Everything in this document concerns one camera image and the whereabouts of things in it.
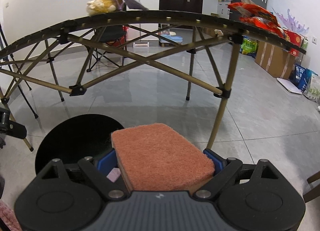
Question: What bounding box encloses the red snack bag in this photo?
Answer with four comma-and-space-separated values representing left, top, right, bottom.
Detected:
228, 0, 286, 39

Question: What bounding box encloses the black round trash bin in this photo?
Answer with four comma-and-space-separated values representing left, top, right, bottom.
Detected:
35, 114, 124, 174

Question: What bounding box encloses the white and yellow plush toy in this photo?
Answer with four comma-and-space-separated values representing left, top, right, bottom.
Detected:
86, 0, 118, 16

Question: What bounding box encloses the large cardboard box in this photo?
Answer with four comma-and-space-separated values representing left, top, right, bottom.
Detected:
255, 41, 296, 80

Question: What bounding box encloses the purple flower decoration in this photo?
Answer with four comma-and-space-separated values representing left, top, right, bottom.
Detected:
273, 9, 310, 36

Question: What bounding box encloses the red and yellow sponge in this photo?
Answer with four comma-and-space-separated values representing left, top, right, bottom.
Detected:
111, 123, 215, 194

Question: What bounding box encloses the green packaged bag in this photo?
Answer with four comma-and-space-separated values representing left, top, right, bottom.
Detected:
240, 36, 258, 55

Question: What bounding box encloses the red gift box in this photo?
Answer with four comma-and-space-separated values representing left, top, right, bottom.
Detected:
283, 29, 303, 57

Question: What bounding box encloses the black folding chair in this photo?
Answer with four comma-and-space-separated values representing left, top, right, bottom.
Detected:
86, 25, 127, 73

